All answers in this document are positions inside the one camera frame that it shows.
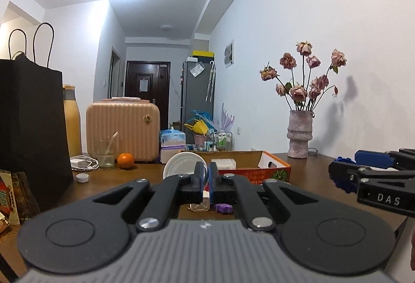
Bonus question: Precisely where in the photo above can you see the yellow thermos jug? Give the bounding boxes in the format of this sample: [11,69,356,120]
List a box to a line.
[62,85,82,159]

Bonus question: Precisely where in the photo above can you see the grey refrigerator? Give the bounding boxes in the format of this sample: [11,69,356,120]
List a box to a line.
[181,59,215,126]

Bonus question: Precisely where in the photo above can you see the purple feather decoration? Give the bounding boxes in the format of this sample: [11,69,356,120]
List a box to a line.
[220,103,235,131]

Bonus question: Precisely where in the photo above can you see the red snack packet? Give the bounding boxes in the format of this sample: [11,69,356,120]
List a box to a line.
[0,210,12,233]

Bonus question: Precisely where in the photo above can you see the printed snack packet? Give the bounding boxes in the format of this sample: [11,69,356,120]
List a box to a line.
[0,169,40,227]

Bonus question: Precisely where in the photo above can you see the dark brown door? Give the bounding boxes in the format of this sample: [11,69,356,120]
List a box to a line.
[125,60,171,128]

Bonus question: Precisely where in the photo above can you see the white rectangular box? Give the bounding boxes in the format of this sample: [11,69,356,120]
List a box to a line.
[211,158,237,171]

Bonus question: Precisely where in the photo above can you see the red cardboard box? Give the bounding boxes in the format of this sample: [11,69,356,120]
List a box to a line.
[178,150,292,187]

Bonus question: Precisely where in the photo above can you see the glass cup with sticks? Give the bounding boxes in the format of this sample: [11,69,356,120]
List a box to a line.
[96,132,119,168]

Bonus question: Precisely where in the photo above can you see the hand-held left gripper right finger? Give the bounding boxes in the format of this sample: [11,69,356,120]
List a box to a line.
[209,161,320,234]

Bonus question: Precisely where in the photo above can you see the wall picture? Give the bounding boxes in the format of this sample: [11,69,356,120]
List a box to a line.
[224,39,234,68]

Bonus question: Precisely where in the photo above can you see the hanging umbrella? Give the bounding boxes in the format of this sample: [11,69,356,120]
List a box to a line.
[206,60,216,103]

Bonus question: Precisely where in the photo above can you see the white charger with cable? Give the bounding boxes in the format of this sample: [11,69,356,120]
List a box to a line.
[70,155,99,171]

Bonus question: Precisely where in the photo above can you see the orange fruit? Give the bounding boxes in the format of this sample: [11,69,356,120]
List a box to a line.
[117,153,135,169]

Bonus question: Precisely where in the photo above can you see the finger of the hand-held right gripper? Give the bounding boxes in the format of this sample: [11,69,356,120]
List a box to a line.
[354,147,415,171]
[328,156,415,194]

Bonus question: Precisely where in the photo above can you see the pink ribbed suitcase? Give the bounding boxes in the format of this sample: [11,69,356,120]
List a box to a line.
[86,97,161,163]

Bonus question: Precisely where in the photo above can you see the dried pink roses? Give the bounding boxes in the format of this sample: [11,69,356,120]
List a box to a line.
[259,41,347,112]

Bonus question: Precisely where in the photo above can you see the pink ceramic vase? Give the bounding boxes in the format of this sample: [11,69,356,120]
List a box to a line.
[287,110,315,159]

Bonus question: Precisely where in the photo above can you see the blue tissue pack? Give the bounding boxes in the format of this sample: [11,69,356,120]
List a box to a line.
[160,129,186,147]

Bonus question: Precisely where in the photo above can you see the yellow bag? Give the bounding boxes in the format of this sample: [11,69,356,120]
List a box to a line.
[184,119,210,135]

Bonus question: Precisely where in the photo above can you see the wire storage rack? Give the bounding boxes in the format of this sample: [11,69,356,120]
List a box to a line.
[212,131,233,151]

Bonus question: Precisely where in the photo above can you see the small glass bottle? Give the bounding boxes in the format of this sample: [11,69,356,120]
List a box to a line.
[190,190,211,212]

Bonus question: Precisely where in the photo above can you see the interior doorway frame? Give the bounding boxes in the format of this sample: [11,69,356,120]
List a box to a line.
[108,47,121,99]

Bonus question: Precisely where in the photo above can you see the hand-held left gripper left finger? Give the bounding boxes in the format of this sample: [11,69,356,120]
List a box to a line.
[92,161,209,234]

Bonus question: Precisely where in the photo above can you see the black paper bag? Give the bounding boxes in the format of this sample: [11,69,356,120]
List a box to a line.
[0,22,74,226]

